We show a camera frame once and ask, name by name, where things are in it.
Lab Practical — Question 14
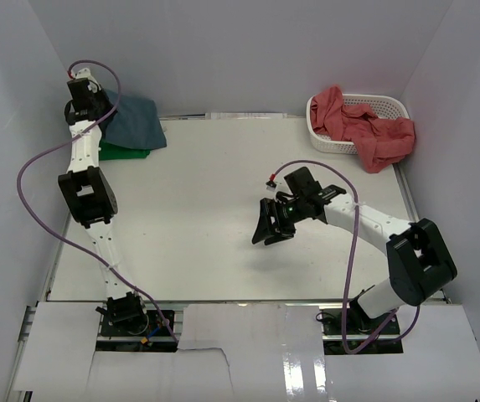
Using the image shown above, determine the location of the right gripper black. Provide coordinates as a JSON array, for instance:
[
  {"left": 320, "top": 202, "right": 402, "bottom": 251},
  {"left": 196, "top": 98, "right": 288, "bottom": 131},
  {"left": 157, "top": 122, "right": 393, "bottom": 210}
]
[{"left": 251, "top": 198, "right": 307, "bottom": 246}]

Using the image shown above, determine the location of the blue t shirt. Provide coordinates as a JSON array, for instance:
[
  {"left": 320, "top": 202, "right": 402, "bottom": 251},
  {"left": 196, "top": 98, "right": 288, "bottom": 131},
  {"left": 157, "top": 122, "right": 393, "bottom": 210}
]
[{"left": 102, "top": 90, "right": 167, "bottom": 151}]

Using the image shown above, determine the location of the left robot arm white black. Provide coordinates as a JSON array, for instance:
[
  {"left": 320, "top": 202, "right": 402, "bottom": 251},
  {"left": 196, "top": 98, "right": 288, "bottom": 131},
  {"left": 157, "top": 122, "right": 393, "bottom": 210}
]
[{"left": 58, "top": 75, "right": 149, "bottom": 335}]

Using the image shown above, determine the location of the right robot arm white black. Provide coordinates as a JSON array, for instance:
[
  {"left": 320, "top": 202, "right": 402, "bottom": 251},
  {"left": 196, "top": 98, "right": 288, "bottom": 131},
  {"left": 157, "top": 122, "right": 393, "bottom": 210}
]
[{"left": 251, "top": 167, "right": 457, "bottom": 334}]

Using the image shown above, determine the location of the folded green t shirt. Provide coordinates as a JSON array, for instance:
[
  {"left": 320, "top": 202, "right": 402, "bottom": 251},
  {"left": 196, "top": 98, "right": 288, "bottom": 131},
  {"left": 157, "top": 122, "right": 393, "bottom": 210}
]
[{"left": 99, "top": 142, "right": 151, "bottom": 161}]

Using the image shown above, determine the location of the red t shirt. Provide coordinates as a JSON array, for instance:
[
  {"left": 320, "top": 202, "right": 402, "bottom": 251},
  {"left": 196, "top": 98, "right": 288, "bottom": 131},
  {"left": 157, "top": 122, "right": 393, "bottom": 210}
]
[{"left": 308, "top": 85, "right": 415, "bottom": 173}]

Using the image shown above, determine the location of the white perforated plastic basket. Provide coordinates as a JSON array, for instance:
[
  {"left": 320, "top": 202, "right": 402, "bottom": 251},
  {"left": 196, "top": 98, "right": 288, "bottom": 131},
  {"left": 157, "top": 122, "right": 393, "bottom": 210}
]
[{"left": 306, "top": 93, "right": 410, "bottom": 155}]

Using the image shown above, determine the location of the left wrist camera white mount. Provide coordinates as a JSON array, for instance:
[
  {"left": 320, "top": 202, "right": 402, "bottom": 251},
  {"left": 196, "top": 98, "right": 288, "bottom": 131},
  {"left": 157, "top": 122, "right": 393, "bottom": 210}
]
[{"left": 68, "top": 67, "right": 102, "bottom": 93}]

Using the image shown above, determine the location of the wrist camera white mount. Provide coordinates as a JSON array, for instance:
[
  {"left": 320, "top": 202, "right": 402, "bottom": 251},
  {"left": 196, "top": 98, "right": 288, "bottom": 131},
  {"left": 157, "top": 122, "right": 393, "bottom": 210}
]
[
  {"left": 68, "top": 67, "right": 102, "bottom": 93},
  {"left": 266, "top": 174, "right": 287, "bottom": 193}
]

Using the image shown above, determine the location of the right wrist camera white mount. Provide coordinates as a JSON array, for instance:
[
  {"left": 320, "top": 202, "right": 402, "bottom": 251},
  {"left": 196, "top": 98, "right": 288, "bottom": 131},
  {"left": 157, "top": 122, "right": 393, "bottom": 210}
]
[{"left": 266, "top": 174, "right": 287, "bottom": 193}]

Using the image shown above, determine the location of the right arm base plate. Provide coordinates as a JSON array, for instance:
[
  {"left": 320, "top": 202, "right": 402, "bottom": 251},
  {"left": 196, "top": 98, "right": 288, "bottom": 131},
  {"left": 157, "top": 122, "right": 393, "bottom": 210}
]
[{"left": 315, "top": 308, "right": 404, "bottom": 356}]

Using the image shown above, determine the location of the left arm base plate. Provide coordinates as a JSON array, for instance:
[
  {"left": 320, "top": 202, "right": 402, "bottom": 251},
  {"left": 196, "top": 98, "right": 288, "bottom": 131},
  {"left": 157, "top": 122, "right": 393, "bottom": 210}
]
[{"left": 95, "top": 310, "right": 178, "bottom": 353}]

